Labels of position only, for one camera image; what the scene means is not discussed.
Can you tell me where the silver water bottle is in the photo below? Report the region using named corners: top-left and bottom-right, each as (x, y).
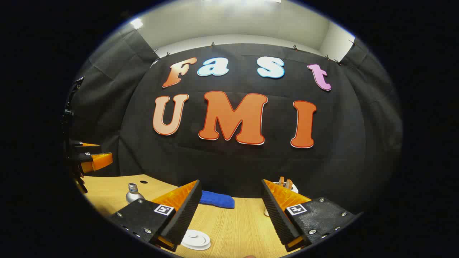
top-left (126, 183), bottom-right (146, 204)

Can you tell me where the blue folded towel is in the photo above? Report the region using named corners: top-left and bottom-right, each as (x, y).
top-left (199, 190), bottom-right (235, 209)

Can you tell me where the white toaster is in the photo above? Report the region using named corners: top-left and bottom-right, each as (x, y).
top-left (264, 181), bottom-right (299, 217)

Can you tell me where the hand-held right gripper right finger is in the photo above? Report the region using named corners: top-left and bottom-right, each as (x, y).
top-left (261, 178), bottom-right (363, 253)

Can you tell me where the black backdrop cloth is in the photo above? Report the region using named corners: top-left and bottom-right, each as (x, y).
top-left (70, 29), bottom-right (404, 215)

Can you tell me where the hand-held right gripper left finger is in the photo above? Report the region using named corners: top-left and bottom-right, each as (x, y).
top-left (108, 179), bottom-right (203, 252)

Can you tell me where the white saucer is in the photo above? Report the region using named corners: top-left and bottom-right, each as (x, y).
top-left (180, 239), bottom-right (211, 250)

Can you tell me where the white teacup lid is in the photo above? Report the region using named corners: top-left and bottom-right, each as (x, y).
top-left (186, 230), bottom-right (209, 244)

